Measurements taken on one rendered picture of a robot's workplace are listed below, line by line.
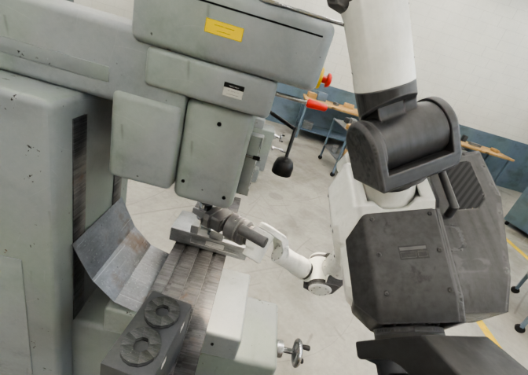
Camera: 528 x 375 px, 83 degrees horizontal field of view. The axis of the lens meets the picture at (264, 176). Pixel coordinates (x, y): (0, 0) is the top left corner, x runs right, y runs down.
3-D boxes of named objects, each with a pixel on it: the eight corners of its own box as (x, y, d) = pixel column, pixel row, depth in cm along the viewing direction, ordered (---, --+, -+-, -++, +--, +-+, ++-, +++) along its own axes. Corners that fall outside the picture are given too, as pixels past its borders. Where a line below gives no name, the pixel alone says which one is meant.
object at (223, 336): (245, 292, 143) (251, 273, 138) (234, 362, 111) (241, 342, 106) (142, 266, 140) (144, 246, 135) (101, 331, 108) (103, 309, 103)
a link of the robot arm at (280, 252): (257, 219, 100) (285, 239, 105) (243, 243, 98) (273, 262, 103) (265, 222, 94) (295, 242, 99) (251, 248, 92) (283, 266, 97)
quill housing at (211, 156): (239, 185, 112) (261, 101, 98) (229, 214, 93) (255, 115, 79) (188, 171, 110) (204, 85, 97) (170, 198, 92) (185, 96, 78)
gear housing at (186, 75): (271, 103, 100) (279, 73, 96) (267, 121, 78) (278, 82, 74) (174, 75, 98) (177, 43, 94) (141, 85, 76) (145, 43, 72)
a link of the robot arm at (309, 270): (276, 247, 106) (313, 271, 113) (273, 273, 99) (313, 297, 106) (298, 237, 100) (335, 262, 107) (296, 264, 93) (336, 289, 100)
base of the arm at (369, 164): (461, 181, 50) (415, 149, 59) (478, 112, 42) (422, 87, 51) (381, 211, 48) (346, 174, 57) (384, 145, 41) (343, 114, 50)
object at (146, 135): (192, 162, 111) (204, 93, 100) (169, 192, 89) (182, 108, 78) (141, 148, 110) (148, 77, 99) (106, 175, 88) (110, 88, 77)
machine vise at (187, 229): (249, 240, 146) (254, 222, 141) (244, 261, 132) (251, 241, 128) (180, 221, 145) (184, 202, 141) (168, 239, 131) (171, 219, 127)
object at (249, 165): (248, 191, 103) (264, 134, 94) (247, 196, 99) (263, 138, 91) (237, 188, 103) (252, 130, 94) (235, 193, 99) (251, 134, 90)
